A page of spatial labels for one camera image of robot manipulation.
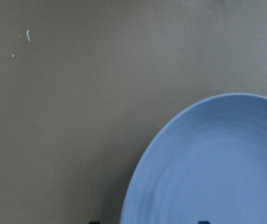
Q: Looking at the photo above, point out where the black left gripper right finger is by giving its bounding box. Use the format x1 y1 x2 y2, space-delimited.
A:
198 220 210 224

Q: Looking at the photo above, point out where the blue round plate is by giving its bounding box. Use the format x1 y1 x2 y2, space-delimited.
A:
120 93 267 224

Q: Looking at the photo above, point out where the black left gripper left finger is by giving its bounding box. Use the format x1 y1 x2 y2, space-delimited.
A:
89 221 100 224

